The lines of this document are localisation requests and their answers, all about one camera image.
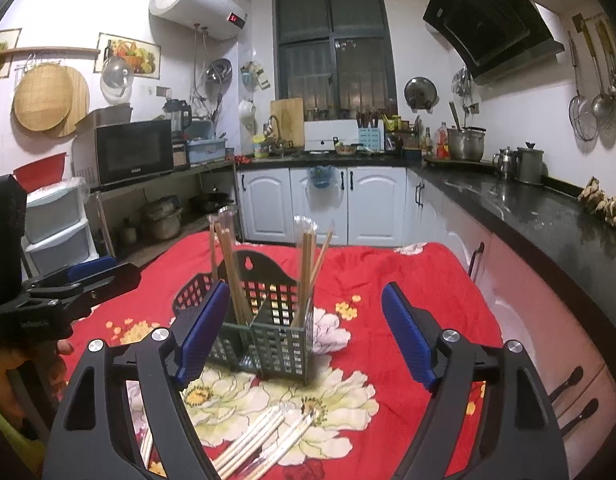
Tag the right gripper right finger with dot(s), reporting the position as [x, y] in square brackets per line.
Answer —
[517, 436]

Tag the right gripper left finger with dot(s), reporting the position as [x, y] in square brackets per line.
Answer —
[93, 435]

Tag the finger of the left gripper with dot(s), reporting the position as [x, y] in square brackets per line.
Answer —
[84, 270]
[47, 305]

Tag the chopstick bundle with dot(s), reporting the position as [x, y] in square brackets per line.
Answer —
[222, 234]
[254, 436]

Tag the dark green utensil basket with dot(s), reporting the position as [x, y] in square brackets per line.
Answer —
[269, 346]

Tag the dark kitchen window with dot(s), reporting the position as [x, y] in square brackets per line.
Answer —
[334, 55]

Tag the person's hand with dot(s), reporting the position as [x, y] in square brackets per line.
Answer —
[32, 381]

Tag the white plastic drawer unit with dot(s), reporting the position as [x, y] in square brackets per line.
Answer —
[57, 232]

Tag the red plastic basin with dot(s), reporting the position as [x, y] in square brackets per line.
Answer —
[41, 173]

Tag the metal shelf rack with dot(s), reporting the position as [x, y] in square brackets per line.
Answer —
[138, 221]

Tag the black microwave oven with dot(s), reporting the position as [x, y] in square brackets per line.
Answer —
[105, 156]

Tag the round bamboo tray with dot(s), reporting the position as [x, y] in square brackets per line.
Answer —
[51, 99]

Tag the red floral table cloth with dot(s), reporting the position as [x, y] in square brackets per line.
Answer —
[342, 362]

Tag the light blue storage box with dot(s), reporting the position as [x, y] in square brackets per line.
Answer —
[201, 151]

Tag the black countertop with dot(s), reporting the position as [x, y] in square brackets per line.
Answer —
[545, 225]

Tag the ginger pile on counter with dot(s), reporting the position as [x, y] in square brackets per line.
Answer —
[598, 203]

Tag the wooden cutting board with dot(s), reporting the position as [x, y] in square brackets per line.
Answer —
[290, 117]

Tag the white water heater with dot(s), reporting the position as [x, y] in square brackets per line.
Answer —
[221, 19]

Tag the dark lidded pot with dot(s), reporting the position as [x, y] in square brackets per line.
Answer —
[528, 164]

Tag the white base cabinets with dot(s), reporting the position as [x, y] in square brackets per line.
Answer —
[392, 207]

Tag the steel kettle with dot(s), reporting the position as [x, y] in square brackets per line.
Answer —
[505, 163]

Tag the steel stock pot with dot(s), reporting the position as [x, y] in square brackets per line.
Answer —
[466, 144]

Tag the blue knife block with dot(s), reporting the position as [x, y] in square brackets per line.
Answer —
[372, 138]

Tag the hanging steel strainer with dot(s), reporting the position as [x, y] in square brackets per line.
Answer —
[579, 110]

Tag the hanging steel ladle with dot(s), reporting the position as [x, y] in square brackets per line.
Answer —
[602, 104]

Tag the hanging pot lid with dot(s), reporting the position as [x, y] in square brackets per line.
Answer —
[420, 93]

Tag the black range hood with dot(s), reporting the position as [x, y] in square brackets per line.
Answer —
[494, 38]

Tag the glass pot lid on wall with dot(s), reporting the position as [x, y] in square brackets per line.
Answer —
[116, 80]

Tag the fruit picture on wall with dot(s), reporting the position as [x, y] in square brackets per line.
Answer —
[142, 56]

